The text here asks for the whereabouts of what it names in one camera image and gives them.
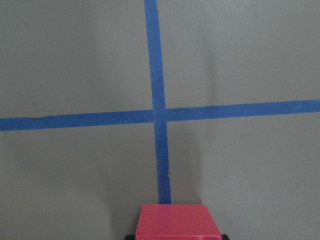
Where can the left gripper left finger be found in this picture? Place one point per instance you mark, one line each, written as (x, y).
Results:
(130, 237)

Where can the red block start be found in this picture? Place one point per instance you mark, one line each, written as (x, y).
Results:
(176, 222)

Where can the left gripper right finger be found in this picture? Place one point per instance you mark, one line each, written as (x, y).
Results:
(225, 237)

